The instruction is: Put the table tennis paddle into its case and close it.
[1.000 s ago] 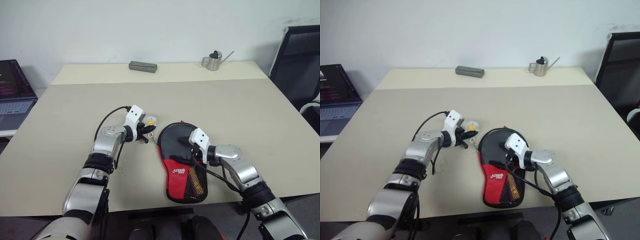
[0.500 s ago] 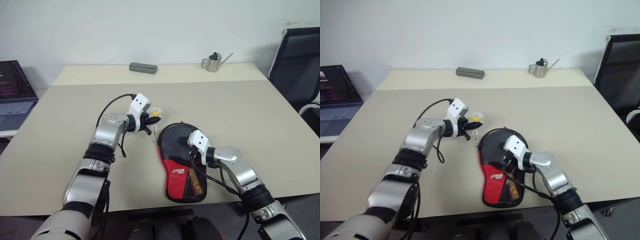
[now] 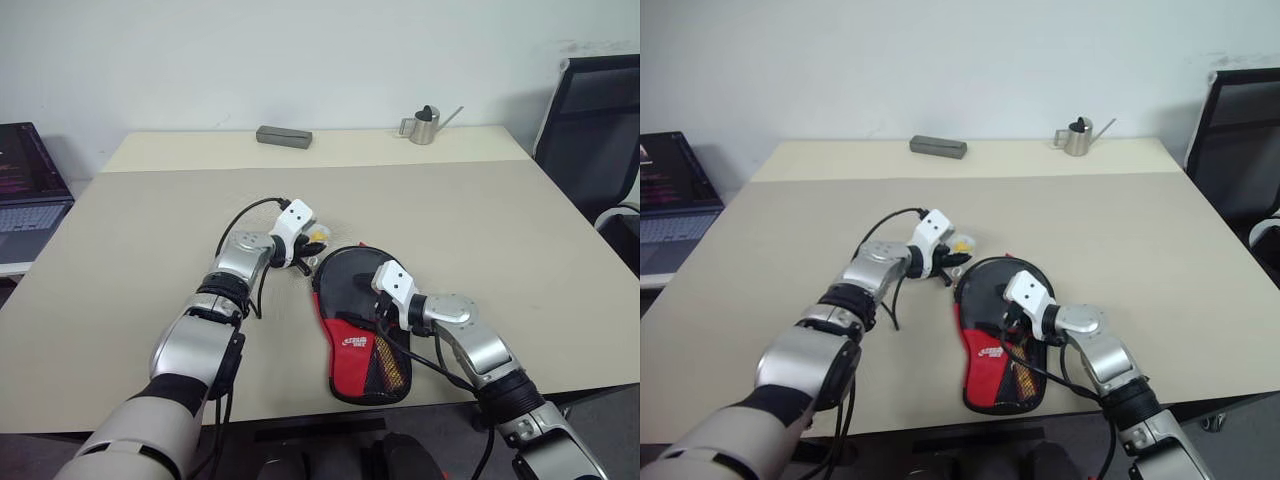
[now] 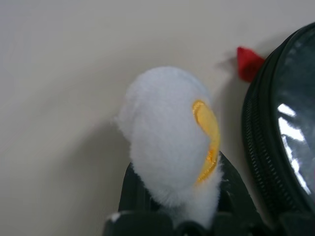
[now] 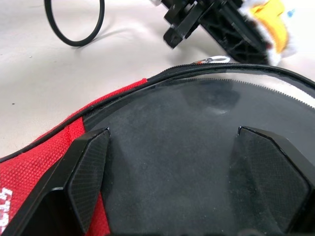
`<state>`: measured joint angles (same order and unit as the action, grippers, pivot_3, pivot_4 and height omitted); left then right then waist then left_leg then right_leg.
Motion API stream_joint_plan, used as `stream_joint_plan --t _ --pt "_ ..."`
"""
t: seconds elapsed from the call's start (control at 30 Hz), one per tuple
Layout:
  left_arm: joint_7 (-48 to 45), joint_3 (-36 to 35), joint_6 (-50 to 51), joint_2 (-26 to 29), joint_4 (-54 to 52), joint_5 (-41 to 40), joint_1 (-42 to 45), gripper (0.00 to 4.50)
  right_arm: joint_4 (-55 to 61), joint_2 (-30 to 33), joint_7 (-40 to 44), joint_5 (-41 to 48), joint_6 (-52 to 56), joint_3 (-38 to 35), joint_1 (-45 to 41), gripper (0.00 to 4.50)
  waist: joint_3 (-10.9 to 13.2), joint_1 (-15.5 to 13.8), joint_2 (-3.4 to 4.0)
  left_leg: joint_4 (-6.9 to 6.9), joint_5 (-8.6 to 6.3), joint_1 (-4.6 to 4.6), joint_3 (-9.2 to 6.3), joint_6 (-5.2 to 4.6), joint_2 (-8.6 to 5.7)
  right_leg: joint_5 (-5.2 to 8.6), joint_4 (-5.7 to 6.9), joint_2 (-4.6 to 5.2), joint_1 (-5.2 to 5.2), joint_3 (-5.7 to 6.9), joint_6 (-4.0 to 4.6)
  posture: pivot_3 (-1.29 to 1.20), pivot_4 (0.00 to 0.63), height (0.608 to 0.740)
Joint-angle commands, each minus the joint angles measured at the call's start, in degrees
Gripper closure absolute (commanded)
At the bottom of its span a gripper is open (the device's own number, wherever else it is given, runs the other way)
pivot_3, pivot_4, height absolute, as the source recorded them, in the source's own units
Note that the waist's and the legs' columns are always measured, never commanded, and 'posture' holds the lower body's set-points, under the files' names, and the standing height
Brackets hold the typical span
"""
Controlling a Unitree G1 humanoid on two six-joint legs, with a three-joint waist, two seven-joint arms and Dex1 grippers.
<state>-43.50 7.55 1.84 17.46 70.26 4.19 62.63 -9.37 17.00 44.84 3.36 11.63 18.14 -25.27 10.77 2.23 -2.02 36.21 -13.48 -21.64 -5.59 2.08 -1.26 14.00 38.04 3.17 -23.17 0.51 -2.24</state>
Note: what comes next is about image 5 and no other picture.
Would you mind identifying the red and black paddle case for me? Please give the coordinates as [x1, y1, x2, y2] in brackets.
[0, 55, 315, 236]

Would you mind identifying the yellow and white object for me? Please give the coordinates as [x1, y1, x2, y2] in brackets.
[242, 0, 297, 66]

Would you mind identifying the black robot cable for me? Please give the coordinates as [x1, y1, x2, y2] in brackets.
[44, 0, 105, 48]

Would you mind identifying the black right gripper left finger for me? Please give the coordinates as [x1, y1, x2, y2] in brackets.
[0, 127, 111, 236]

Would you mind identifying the silver zipper pull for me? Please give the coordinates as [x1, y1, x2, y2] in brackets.
[194, 55, 230, 64]

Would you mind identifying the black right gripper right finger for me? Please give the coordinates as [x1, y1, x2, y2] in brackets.
[237, 126, 315, 236]

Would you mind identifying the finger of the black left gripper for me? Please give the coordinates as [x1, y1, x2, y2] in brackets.
[218, 0, 273, 54]
[201, 12, 270, 66]

